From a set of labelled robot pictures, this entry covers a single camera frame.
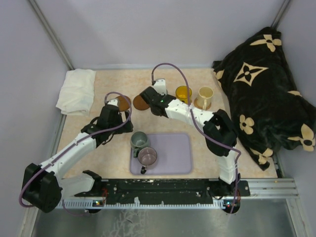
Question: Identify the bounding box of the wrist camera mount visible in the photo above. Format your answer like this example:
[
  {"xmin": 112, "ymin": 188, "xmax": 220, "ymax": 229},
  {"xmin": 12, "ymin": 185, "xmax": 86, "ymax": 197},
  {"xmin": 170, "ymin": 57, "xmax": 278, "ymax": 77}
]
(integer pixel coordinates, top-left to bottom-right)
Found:
[
  {"xmin": 152, "ymin": 79, "xmax": 167, "ymax": 95},
  {"xmin": 104, "ymin": 98, "xmax": 119, "ymax": 107}
]

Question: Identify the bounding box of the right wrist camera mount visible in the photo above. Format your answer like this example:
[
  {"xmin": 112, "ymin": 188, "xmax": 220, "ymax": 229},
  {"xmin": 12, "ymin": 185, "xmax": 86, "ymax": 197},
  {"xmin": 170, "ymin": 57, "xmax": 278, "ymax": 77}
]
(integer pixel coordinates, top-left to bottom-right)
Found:
[{"xmin": 152, "ymin": 79, "xmax": 167, "ymax": 95}]

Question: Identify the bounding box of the light woven coaster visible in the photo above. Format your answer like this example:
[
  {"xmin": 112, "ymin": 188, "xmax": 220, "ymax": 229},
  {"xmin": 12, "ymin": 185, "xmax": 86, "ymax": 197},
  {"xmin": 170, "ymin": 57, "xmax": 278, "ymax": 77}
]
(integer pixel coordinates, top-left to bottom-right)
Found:
[{"xmin": 194, "ymin": 98, "xmax": 212, "ymax": 111}]

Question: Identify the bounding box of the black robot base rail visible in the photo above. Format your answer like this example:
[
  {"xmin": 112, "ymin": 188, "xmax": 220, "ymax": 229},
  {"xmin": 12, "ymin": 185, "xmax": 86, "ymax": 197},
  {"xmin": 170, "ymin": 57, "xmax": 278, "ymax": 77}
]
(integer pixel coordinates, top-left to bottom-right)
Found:
[{"xmin": 75, "ymin": 179, "xmax": 250, "ymax": 205}]

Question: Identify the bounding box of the dark wooden coaster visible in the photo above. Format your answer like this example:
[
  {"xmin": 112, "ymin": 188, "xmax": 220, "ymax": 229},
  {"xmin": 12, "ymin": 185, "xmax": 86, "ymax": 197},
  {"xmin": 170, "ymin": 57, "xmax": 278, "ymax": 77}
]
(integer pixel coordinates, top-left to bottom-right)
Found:
[{"xmin": 116, "ymin": 96, "xmax": 131, "ymax": 112}]

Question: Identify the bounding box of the yellow mug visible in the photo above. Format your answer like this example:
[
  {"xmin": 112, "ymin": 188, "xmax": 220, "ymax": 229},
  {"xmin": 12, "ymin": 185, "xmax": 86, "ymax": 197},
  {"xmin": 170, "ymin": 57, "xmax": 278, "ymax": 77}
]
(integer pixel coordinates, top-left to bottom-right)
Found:
[{"xmin": 175, "ymin": 85, "xmax": 192, "ymax": 104}]

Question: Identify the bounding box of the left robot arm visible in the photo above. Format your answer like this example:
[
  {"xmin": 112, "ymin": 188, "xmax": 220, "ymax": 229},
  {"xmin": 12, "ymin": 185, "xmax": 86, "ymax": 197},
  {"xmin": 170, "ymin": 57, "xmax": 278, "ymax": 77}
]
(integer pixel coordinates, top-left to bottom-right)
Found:
[{"xmin": 19, "ymin": 104, "xmax": 133, "ymax": 213}]

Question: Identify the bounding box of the cream mug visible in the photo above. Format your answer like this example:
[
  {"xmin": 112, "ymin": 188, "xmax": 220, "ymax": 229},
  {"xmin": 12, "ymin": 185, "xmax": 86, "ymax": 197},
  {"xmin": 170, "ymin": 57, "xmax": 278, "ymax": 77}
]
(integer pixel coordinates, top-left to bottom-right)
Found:
[{"xmin": 197, "ymin": 86, "xmax": 213, "ymax": 108}]

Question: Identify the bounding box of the white folded cloth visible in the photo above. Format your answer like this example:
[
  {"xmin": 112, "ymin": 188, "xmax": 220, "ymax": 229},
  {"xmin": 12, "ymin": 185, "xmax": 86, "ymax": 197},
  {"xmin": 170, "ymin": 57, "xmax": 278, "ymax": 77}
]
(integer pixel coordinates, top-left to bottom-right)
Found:
[{"xmin": 56, "ymin": 69, "xmax": 96, "ymax": 116}]

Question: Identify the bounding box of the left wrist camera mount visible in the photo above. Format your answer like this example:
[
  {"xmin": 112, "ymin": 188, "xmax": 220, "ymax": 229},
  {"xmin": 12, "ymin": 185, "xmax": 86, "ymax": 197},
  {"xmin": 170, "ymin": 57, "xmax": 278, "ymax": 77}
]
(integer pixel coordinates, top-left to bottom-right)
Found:
[{"xmin": 104, "ymin": 98, "xmax": 119, "ymax": 107}]

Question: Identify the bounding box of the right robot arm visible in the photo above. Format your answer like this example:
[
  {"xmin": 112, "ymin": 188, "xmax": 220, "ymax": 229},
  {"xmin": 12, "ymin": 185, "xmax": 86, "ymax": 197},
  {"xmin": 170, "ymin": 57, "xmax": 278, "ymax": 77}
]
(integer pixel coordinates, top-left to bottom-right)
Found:
[{"xmin": 140, "ymin": 86, "xmax": 241, "ymax": 196}]

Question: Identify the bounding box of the brown wooden coaster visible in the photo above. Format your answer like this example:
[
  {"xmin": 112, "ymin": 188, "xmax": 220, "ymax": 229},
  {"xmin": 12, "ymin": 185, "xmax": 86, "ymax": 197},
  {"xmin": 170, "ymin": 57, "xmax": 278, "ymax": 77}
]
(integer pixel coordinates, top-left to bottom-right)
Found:
[{"xmin": 133, "ymin": 95, "xmax": 150, "ymax": 111}]

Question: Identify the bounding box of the purple mug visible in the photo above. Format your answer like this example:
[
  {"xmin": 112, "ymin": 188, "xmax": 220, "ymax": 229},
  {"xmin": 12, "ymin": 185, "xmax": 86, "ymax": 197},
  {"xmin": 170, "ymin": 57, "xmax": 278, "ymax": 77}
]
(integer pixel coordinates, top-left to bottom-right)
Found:
[{"xmin": 138, "ymin": 147, "xmax": 158, "ymax": 174}]

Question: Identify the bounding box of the grey-green mug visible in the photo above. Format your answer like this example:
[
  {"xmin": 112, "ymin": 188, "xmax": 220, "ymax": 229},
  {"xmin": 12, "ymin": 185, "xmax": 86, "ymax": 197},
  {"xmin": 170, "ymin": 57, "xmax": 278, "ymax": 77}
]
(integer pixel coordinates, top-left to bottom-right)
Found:
[{"xmin": 130, "ymin": 131, "xmax": 151, "ymax": 158}]

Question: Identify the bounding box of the lavender plastic tray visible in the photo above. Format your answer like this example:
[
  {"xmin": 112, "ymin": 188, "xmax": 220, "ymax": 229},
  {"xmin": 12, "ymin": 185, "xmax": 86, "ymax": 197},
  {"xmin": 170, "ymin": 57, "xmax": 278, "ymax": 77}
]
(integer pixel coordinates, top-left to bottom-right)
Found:
[{"xmin": 130, "ymin": 133, "xmax": 193, "ymax": 175}]

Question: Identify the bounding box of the black floral blanket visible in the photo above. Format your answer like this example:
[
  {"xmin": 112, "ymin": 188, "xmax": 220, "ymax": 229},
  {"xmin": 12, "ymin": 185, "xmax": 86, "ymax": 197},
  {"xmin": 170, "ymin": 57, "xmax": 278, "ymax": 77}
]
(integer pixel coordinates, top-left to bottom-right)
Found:
[{"xmin": 212, "ymin": 27, "xmax": 316, "ymax": 170}]

